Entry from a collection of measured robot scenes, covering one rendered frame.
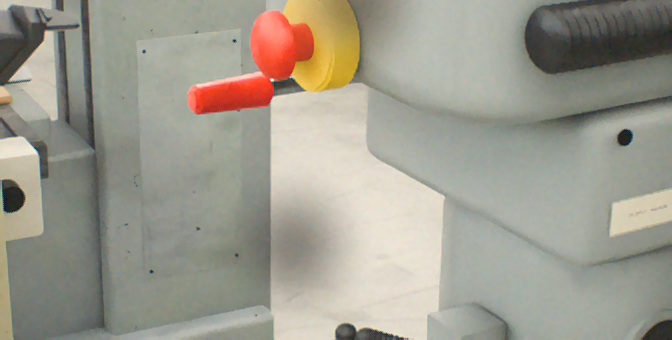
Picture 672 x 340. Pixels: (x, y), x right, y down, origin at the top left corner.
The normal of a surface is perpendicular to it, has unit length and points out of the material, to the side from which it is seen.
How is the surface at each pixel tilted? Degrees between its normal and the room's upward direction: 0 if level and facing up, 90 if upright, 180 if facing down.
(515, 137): 90
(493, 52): 90
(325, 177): 0
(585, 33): 74
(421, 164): 90
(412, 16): 90
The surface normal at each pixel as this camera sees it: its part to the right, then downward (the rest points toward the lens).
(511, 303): -0.85, 0.16
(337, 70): 0.49, 0.58
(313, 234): 0.02, -0.94
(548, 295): -0.66, 0.24
